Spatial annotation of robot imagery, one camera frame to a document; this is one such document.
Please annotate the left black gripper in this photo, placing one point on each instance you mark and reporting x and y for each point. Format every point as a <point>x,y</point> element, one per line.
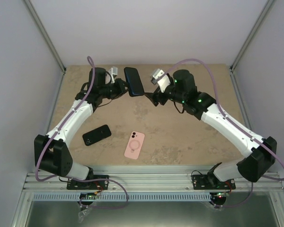
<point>120,83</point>

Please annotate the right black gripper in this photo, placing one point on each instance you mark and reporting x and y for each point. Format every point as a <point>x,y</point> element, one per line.
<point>152,96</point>

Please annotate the black phone with blue edge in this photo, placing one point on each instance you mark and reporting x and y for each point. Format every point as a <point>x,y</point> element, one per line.
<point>134,82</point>

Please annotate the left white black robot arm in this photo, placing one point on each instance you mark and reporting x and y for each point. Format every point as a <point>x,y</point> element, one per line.
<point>51,150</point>

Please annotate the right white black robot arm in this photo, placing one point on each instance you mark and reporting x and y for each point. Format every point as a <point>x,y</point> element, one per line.
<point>257,151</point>

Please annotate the pink phone case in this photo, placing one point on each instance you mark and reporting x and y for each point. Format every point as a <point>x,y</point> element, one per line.
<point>134,145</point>

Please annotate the black phone on table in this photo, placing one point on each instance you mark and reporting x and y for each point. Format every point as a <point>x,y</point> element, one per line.
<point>96,135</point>

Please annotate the left circuit board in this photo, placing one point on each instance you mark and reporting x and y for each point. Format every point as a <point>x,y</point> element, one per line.
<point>90,196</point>

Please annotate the circuit board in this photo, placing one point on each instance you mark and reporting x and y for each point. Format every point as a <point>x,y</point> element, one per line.
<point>220,195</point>
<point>90,196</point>

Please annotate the right circuit board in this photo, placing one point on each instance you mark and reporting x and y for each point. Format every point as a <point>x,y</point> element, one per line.
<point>220,195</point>

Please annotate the clear plastic bag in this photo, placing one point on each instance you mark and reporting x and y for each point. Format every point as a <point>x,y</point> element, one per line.
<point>83,212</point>

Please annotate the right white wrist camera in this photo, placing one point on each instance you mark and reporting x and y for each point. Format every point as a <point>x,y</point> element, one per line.
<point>160,78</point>

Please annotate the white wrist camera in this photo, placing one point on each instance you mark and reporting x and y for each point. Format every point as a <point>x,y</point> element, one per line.
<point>111,75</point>
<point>160,78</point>

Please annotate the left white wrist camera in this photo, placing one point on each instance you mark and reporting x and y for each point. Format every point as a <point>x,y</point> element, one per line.
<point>111,75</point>

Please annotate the aluminium rail frame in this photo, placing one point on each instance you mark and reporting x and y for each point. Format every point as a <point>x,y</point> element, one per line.
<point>153,178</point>

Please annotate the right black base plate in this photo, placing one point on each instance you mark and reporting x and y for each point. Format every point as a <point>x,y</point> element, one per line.
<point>201,182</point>

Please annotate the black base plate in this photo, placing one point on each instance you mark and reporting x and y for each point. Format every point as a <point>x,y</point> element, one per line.
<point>201,182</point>
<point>97,185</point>

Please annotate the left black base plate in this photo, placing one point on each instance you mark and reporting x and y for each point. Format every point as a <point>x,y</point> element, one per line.
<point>97,185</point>

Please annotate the left corner aluminium post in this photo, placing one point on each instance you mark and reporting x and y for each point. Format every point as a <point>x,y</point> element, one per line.
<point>32,11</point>

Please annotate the corner aluminium post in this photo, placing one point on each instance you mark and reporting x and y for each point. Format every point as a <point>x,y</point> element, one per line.
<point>32,11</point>
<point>256,27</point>

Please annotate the grey slotted cable duct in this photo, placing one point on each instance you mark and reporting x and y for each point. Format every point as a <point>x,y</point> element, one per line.
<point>131,196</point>

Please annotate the right corner aluminium post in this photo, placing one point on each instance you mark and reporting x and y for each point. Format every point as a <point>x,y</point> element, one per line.
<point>256,27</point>

